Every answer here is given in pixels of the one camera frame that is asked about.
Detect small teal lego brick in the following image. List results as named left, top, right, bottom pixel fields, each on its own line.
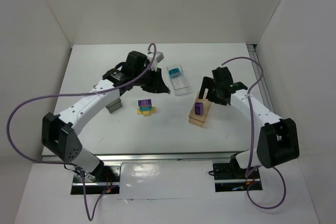
left=139, top=105, right=152, bottom=111

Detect clear plastic container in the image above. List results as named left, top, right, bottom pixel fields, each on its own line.
left=167, top=64, right=190, bottom=96

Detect aluminium rail right side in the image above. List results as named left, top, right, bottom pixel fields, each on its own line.
left=246, top=44, right=288, bottom=158

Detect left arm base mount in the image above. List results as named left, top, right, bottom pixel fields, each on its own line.
left=70, top=163, right=121, bottom=195

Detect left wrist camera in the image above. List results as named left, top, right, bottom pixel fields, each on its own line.
left=147, top=51, right=164, bottom=71

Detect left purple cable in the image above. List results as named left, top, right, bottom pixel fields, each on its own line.
left=6, top=42, right=158, bottom=221

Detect purple curved lego piece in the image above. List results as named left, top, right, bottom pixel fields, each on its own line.
left=194, top=102, right=204, bottom=115

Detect aluminium rail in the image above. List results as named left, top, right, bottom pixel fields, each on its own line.
left=41, top=151, right=237, bottom=162
left=246, top=44, right=288, bottom=158

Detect grey translucent container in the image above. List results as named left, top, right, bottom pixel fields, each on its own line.
left=106, top=98, right=122, bottom=113

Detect yellow lego pieces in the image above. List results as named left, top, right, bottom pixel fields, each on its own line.
left=137, top=106, right=156, bottom=116

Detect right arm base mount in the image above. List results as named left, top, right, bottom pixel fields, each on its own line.
left=208, top=163, right=263, bottom=193

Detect purple lego brick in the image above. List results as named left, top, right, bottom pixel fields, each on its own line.
left=138, top=99, right=152, bottom=108

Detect aluminium rail front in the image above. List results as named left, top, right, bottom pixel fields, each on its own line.
left=41, top=151, right=237, bottom=162

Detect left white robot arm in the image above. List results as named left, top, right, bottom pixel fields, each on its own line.
left=41, top=51, right=170, bottom=181

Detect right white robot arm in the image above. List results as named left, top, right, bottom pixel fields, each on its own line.
left=198, top=67, right=300, bottom=174

